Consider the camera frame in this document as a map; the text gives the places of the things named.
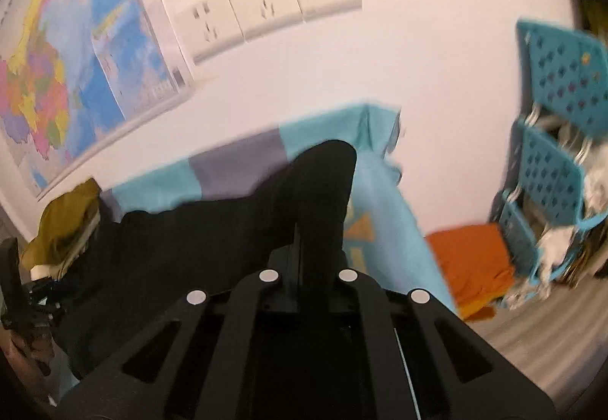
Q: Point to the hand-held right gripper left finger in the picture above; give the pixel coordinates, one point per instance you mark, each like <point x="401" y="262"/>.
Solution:
<point x="266" y="292"/>

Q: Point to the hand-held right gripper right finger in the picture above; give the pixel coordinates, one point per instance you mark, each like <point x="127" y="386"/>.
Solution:
<point x="354" y="293"/>

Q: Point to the black garment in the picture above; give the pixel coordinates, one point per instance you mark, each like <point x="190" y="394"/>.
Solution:
<point x="213" y="230"/>

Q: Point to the person's left hand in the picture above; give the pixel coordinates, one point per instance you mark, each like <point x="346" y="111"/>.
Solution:
<point x="21" y="360"/>

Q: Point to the olive green cloth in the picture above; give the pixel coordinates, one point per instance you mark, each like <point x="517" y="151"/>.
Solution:
<point x="66" y="216"/>

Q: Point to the light blue printed blanket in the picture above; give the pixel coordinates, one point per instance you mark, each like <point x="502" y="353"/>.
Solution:
<point x="380" y="192"/>

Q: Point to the orange cloth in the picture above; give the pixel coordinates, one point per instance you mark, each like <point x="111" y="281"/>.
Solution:
<point x="470" y="263"/>

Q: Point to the blue plastic rack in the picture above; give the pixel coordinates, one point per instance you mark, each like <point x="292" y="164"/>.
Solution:
<point x="551" y="163"/>

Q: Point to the colourful wall map poster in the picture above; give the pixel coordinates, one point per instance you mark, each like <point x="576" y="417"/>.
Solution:
<point x="71" y="45"/>

